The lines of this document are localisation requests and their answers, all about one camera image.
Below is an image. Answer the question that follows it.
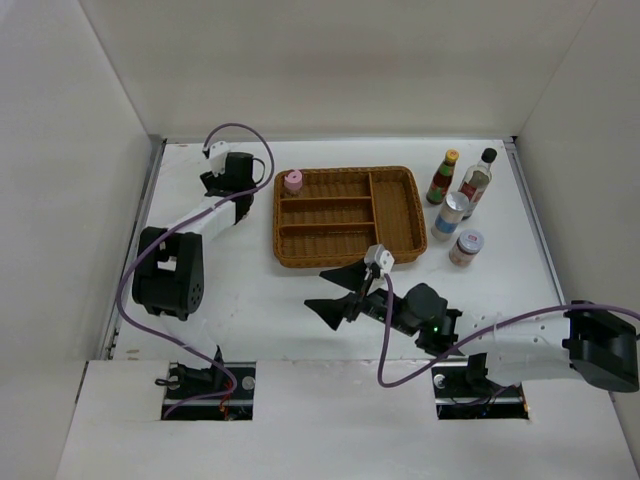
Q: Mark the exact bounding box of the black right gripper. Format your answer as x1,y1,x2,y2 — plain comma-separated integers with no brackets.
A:
305,257,419,337

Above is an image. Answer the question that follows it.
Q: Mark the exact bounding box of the pink lid spice jar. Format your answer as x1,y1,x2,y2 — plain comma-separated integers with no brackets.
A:
283,169,304,198

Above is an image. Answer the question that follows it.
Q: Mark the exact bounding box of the red sauce bottle yellow cap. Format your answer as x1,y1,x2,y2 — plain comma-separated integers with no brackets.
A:
426,149,459,205

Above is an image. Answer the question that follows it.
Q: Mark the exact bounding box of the white can silver lid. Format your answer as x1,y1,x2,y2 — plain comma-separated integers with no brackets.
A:
431,192,469,241

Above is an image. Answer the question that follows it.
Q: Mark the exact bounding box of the clear bottle black cap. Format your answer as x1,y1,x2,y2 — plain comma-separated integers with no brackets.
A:
458,148,498,220

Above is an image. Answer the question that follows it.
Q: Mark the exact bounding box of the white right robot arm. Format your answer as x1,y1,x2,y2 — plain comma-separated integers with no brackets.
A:
304,261,639,397

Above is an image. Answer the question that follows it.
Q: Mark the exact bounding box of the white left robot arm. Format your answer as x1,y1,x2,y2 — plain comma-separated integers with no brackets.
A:
117,142,268,359

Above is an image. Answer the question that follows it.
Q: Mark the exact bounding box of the wicker divided basket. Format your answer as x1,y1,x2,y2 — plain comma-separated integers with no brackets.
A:
272,166,428,268

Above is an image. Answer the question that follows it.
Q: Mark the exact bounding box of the small jar red white lid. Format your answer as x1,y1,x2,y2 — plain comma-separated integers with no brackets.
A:
449,229,485,267

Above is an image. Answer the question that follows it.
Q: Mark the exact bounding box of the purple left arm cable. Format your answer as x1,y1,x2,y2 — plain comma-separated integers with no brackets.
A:
115,122,274,420

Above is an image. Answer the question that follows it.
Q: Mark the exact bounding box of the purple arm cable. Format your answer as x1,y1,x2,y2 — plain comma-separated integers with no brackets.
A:
376,272,640,389
115,122,274,420

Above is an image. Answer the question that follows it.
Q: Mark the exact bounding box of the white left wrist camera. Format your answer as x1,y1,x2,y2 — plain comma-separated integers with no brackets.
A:
202,141,231,176

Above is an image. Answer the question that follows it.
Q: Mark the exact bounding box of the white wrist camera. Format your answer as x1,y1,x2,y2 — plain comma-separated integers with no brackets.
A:
364,244,395,278
202,141,231,176

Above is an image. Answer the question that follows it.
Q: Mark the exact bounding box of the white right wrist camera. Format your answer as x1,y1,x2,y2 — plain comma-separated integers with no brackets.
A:
364,244,395,278

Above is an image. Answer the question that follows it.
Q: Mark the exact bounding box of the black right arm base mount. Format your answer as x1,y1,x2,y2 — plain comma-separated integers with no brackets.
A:
432,354,503,402

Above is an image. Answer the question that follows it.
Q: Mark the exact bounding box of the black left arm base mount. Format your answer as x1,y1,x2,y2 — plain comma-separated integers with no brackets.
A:
154,363,233,400

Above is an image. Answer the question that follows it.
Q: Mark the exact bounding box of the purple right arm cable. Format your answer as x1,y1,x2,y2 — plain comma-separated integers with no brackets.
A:
376,272,640,389

